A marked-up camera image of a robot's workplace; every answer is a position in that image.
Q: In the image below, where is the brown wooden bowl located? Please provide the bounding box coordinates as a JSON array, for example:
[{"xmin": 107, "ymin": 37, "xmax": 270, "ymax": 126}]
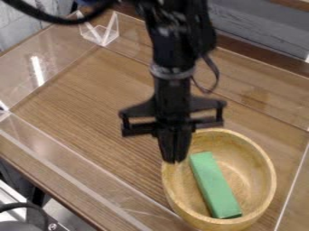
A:
[{"xmin": 161, "ymin": 128, "xmax": 277, "ymax": 231}]

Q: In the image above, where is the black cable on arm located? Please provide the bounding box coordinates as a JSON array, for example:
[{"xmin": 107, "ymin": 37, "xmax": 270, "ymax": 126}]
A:
[{"xmin": 0, "ymin": 0, "xmax": 118, "ymax": 25}]

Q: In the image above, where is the green rectangular block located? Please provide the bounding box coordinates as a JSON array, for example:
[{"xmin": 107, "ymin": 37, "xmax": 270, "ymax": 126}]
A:
[{"xmin": 190, "ymin": 152, "xmax": 242, "ymax": 219}]

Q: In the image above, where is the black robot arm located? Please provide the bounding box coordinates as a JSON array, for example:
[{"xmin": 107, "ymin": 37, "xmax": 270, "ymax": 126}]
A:
[{"xmin": 119, "ymin": 0, "xmax": 228, "ymax": 163}]

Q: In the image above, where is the black cable lower left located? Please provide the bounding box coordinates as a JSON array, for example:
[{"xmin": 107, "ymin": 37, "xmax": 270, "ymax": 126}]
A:
[{"xmin": 0, "ymin": 202, "xmax": 50, "ymax": 231}]

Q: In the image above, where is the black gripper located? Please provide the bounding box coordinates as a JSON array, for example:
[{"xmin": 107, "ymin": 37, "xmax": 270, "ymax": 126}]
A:
[{"xmin": 118, "ymin": 78, "xmax": 228, "ymax": 163}]

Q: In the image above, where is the clear acrylic corner bracket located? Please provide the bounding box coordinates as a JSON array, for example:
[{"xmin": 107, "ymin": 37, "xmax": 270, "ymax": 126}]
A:
[{"xmin": 79, "ymin": 12, "xmax": 119, "ymax": 47}]

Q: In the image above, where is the clear acrylic tray wall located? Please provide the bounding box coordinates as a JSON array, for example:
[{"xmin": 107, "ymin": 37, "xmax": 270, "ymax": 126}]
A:
[{"xmin": 0, "ymin": 8, "xmax": 309, "ymax": 231}]

